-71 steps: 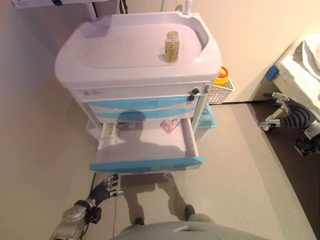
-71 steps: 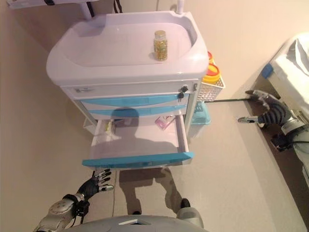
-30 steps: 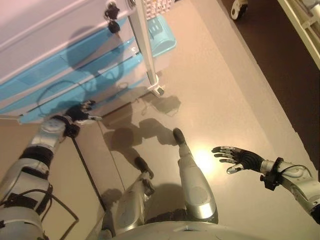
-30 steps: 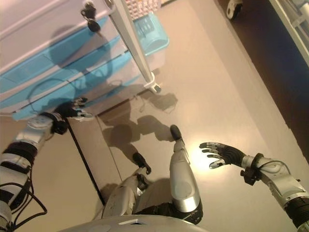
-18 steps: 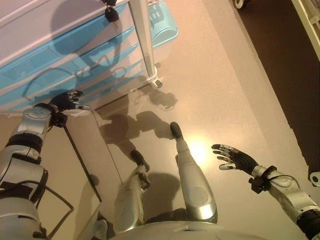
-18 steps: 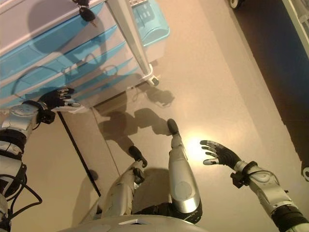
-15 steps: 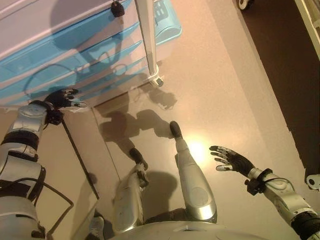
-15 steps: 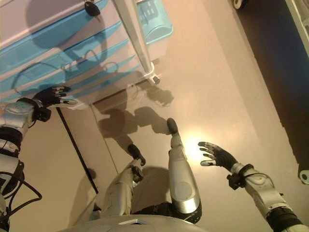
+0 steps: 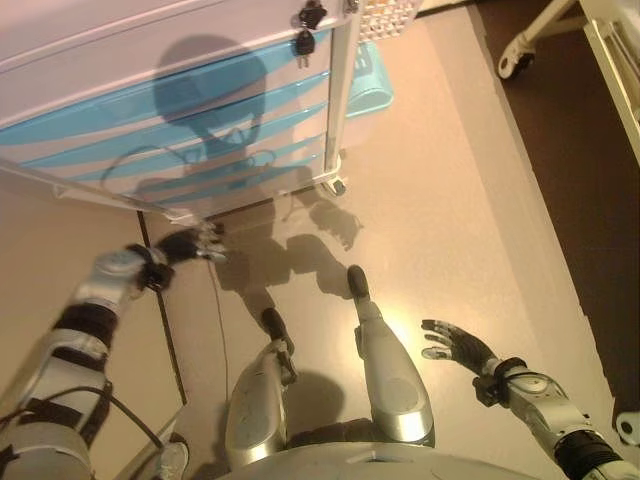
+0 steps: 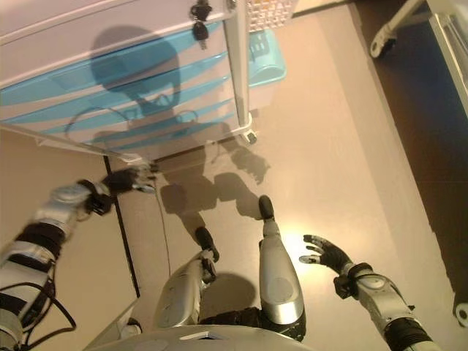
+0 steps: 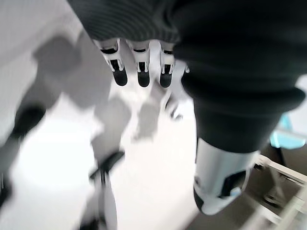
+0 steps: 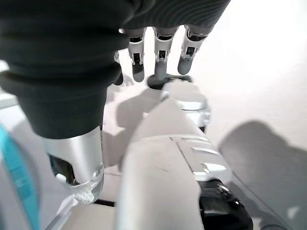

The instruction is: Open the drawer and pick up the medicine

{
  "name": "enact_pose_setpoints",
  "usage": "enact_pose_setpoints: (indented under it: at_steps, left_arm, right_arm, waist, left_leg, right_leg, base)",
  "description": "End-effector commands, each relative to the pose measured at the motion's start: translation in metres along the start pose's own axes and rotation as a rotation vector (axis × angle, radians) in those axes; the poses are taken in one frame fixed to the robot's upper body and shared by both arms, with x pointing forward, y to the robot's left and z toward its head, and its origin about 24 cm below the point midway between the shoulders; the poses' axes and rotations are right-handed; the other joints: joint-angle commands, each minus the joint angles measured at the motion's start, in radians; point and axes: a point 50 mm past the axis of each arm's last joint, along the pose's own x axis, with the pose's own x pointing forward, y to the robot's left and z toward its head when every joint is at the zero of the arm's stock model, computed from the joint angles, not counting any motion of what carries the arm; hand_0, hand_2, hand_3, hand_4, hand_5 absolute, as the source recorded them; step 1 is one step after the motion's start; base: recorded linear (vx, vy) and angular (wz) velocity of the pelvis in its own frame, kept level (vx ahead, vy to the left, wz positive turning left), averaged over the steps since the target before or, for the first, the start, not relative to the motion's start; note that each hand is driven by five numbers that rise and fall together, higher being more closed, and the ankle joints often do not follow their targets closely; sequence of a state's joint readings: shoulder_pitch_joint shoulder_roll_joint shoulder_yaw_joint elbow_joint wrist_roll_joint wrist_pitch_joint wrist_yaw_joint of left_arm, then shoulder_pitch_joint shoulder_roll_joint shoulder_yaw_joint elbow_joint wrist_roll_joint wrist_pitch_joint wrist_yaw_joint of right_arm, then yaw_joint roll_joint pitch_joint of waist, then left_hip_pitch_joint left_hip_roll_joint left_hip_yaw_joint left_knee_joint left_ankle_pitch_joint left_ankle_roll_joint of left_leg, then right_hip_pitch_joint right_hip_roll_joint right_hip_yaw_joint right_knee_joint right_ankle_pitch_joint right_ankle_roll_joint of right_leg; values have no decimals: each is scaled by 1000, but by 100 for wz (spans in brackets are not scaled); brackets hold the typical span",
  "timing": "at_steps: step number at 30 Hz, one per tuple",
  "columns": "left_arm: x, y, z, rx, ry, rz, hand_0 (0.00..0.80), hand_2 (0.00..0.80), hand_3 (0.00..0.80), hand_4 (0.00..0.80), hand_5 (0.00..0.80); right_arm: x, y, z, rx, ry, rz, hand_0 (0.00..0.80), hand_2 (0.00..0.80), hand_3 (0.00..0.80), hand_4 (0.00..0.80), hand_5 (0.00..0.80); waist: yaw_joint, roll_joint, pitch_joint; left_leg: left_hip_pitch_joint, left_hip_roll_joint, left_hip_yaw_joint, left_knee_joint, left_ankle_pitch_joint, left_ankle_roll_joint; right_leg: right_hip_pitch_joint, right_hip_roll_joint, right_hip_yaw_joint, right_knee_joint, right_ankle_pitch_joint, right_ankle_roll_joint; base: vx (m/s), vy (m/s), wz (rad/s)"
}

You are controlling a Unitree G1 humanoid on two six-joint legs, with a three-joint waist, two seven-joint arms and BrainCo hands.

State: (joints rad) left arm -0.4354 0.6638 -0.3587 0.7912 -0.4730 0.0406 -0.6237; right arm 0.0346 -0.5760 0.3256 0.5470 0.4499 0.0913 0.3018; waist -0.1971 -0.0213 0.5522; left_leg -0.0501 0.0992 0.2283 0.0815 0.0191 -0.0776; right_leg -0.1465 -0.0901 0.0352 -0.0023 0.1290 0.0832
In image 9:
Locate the robot grey torso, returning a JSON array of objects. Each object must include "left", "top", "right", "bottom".
[{"left": 257, "top": 438, "right": 556, "bottom": 480}]

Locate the teal front cart drawer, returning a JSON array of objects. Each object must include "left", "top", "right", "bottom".
[
  {"left": 59, "top": 101, "right": 330, "bottom": 189},
  {"left": 104, "top": 133, "right": 327, "bottom": 201},
  {"left": 14, "top": 71, "right": 332, "bottom": 171},
  {"left": 0, "top": 25, "right": 335, "bottom": 151}
]

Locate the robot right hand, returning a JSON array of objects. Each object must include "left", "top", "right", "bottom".
[{"left": 419, "top": 318, "right": 502, "bottom": 376}]

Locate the black cart lock key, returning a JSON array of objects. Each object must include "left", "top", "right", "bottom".
[
  {"left": 293, "top": 28, "right": 318, "bottom": 70},
  {"left": 293, "top": 0, "right": 327, "bottom": 30}
]

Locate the light grey sneaker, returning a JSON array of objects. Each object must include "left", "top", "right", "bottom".
[{"left": 158, "top": 433, "right": 191, "bottom": 479}]

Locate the robot right leg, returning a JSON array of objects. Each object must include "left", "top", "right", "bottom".
[{"left": 346, "top": 263, "right": 436, "bottom": 449}]

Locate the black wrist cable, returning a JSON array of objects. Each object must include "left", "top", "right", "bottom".
[{"left": 102, "top": 377, "right": 169, "bottom": 451}]

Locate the white mesh side basket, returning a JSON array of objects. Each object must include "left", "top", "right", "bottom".
[{"left": 357, "top": 0, "right": 419, "bottom": 41}]

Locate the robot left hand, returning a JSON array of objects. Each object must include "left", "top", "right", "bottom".
[{"left": 157, "top": 222, "right": 230, "bottom": 266}]

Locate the white medical cart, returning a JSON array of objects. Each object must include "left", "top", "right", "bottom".
[{"left": 0, "top": 0, "right": 362, "bottom": 227}]

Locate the white cart caster wheel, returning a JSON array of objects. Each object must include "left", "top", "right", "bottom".
[{"left": 321, "top": 167, "right": 350, "bottom": 198}]

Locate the white hospital bed frame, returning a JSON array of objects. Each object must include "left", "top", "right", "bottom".
[{"left": 496, "top": 0, "right": 640, "bottom": 136}]

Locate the thin grey floor cable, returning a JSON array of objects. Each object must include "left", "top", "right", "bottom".
[{"left": 212, "top": 257, "right": 232, "bottom": 399}]

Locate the white bed caster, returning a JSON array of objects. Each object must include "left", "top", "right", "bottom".
[
  {"left": 613, "top": 410, "right": 640, "bottom": 445},
  {"left": 497, "top": 43, "right": 536, "bottom": 80}
]

